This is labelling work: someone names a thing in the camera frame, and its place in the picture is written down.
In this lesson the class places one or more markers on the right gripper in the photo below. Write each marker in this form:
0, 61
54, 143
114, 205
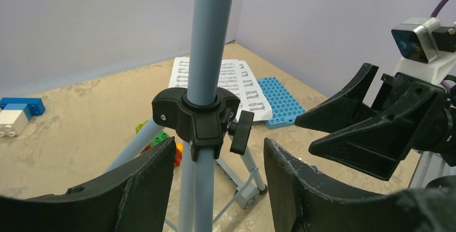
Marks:
412, 114

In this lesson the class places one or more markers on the aluminium frame post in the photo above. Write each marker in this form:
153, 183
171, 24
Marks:
429, 167

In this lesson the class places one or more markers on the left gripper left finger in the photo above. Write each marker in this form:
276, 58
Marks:
131, 197

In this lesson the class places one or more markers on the sheet music page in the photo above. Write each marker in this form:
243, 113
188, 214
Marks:
252, 97
229, 78

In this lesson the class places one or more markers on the light blue lego baseplate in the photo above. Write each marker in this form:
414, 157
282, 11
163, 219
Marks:
285, 108

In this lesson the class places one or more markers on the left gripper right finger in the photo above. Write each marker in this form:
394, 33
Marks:
303, 199

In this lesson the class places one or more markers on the red grey lego column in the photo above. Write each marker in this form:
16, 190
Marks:
248, 197

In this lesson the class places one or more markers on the blue white lego brick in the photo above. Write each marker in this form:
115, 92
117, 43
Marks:
17, 112

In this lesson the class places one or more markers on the green red lego vehicle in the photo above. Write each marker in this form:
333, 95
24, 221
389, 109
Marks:
159, 138

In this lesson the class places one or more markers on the light blue music stand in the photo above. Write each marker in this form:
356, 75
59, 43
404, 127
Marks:
201, 115

